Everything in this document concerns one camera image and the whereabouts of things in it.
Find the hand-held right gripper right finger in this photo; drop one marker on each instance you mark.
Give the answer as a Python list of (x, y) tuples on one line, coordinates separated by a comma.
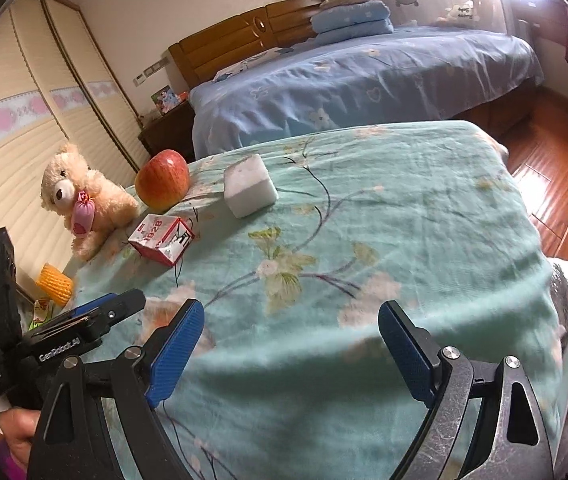
[(409, 355)]

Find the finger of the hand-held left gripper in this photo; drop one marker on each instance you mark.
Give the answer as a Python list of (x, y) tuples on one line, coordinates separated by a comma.
[(91, 305), (124, 307)]

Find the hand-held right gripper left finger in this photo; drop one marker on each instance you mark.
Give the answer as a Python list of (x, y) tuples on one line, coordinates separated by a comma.
[(174, 355)]

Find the person's left forearm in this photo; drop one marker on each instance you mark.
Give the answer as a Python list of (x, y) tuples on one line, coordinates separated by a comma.
[(10, 465)]

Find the person's left hand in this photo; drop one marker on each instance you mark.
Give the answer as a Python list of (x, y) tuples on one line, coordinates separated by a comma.
[(16, 427)]

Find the green and yellow wrapper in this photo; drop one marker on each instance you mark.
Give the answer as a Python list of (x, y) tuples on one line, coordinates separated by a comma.
[(41, 312)]

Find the yellow foam fruit net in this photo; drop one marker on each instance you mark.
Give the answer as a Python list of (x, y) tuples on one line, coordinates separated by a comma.
[(54, 285)]

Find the red and white carton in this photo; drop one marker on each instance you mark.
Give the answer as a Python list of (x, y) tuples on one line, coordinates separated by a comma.
[(159, 237)]

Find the cream teddy bear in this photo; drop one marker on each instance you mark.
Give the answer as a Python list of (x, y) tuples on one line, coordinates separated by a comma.
[(89, 195)]

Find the teal floral blanket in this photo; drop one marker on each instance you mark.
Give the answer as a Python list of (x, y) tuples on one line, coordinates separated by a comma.
[(364, 240)]

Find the red apple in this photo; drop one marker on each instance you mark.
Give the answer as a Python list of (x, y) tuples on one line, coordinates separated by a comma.
[(161, 180)]

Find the white foam block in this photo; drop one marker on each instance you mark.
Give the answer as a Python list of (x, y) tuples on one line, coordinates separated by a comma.
[(249, 187)]

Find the dark wooden nightstand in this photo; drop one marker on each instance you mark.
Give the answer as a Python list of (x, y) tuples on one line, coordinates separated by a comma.
[(166, 132)]

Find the cream wardrobe with pink band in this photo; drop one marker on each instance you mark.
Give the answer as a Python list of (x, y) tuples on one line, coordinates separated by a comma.
[(24, 110)]

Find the bed with blue sheet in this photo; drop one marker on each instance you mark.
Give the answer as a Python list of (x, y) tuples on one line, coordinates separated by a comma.
[(364, 75)]

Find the wooden headboard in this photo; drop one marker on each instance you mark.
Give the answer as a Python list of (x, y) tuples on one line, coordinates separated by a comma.
[(244, 45)]

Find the folded light blue blanket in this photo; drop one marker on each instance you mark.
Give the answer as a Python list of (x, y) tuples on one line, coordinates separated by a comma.
[(351, 17)]

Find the small plush toy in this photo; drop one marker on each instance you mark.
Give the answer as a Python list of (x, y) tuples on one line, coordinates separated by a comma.
[(459, 12)]

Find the flat patterned pillow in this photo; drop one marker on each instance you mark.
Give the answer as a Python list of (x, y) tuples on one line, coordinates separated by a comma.
[(346, 0)]

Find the small picture frame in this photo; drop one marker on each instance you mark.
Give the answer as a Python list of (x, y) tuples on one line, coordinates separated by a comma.
[(164, 99)]

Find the wall switch panel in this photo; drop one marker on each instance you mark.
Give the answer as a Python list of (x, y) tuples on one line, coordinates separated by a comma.
[(151, 70)]

